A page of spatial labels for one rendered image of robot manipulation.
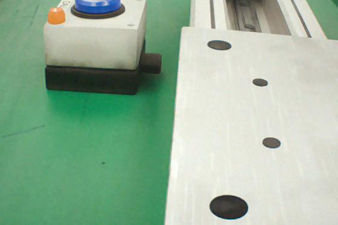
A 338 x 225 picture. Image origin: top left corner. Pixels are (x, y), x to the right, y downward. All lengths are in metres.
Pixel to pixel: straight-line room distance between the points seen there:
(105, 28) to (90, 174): 0.13
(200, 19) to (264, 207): 0.26
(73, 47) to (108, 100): 0.05
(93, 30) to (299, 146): 0.30
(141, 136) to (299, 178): 0.26
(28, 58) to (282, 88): 0.36
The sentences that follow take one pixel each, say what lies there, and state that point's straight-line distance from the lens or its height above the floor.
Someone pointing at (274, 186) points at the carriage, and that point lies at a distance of 0.17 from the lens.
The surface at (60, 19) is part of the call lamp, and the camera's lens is 0.47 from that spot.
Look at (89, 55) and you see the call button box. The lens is 0.47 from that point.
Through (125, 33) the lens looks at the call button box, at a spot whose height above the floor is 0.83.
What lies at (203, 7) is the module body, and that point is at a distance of 0.43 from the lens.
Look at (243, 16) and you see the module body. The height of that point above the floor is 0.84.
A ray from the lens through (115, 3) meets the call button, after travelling 0.48.
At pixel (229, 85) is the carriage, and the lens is 0.22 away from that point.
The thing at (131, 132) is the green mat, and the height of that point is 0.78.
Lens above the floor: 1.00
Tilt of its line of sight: 28 degrees down
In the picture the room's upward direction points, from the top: 3 degrees clockwise
